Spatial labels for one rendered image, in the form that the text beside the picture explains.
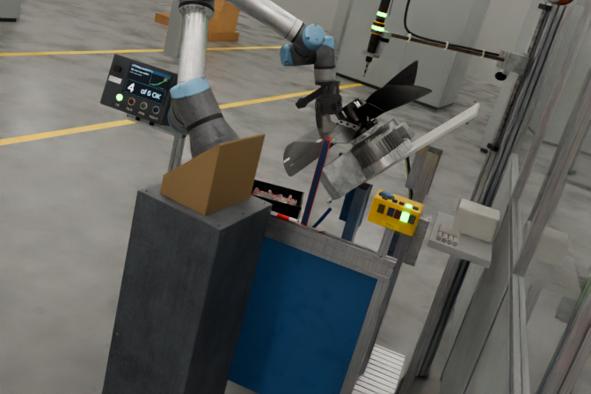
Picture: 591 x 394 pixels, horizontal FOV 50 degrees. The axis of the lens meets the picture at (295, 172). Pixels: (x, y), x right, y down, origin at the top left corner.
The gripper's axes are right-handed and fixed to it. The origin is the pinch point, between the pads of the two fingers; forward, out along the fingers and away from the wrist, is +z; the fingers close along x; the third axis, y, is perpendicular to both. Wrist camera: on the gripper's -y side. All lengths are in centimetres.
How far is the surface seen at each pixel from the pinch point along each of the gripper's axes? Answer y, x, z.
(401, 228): 32.1, -19.0, 26.4
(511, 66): 64, 54, -19
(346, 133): 6.4, 11.3, 1.2
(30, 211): -194, 63, 62
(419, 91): 32.6, 18.7, -13.7
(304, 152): -15.0, 26.2, 12.7
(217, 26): -387, 744, -19
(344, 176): 4.7, 13.8, 18.7
